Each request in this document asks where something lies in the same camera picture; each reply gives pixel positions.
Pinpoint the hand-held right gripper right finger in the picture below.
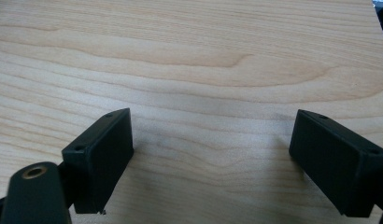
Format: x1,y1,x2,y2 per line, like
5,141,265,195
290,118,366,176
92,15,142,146
288,108,383,218

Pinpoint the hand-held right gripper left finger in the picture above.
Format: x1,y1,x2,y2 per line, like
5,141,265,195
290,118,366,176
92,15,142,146
61,107,135,216

